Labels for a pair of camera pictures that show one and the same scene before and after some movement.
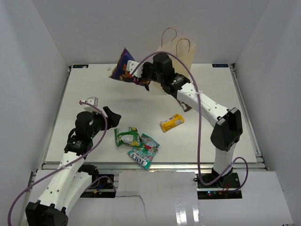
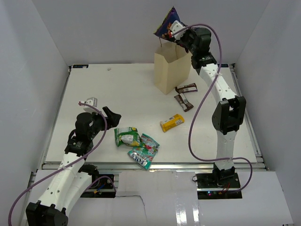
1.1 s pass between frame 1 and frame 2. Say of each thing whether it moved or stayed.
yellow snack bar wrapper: stayed
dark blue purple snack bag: moved
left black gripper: stayed
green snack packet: stayed
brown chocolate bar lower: stayed
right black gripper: moved
